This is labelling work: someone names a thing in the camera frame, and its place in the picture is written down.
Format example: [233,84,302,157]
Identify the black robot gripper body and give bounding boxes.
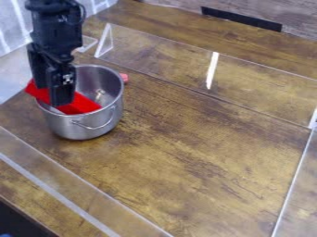
[26,0,86,62]

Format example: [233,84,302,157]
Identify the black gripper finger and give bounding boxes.
[46,64,76,106]
[27,43,48,89]

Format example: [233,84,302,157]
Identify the silver metal pot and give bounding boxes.
[36,64,125,140]

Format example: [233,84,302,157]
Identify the red star-shaped block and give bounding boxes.
[26,80,102,115]

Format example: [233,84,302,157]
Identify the small pink oval object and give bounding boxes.
[119,73,129,83]

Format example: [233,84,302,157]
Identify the clear acrylic triangular bracket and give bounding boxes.
[94,23,114,58]

